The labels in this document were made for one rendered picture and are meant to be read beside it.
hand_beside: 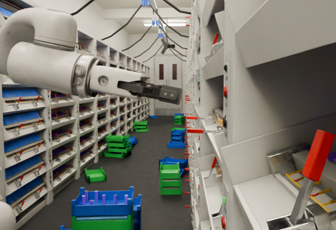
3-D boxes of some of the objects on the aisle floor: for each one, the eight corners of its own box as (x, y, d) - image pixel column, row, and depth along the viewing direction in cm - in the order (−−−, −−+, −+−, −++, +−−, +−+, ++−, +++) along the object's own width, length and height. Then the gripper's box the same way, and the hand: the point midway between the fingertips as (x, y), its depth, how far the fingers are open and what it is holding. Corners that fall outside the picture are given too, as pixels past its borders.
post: (199, 359, 113) (202, -114, 102) (198, 338, 122) (201, -97, 111) (251, 362, 112) (260, -116, 101) (246, 340, 121) (254, -99, 110)
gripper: (99, 94, 66) (178, 111, 65) (71, 97, 50) (176, 120, 49) (105, 62, 66) (185, 78, 65) (79, 54, 49) (185, 76, 49)
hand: (171, 94), depth 57 cm, fingers open, 3 cm apart
